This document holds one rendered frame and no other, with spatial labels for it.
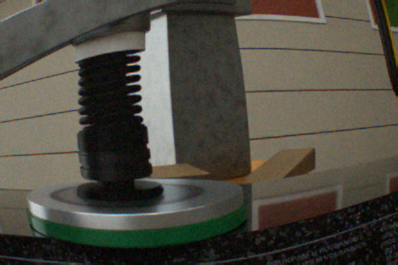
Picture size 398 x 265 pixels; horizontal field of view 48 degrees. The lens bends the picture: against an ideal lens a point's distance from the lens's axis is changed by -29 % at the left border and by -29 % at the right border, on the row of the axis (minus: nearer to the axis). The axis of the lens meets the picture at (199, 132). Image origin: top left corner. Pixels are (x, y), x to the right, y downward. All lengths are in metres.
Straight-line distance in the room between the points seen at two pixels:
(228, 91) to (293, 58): 5.25
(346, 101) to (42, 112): 3.88
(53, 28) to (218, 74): 0.90
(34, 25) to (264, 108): 6.11
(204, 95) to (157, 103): 0.10
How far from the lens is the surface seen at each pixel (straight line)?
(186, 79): 1.23
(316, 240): 0.44
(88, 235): 0.40
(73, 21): 0.42
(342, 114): 6.63
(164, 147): 1.24
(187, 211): 0.41
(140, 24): 0.48
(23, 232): 0.45
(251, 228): 0.45
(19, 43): 0.40
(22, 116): 6.99
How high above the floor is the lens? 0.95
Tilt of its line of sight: 3 degrees down
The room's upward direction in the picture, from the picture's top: 5 degrees counter-clockwise
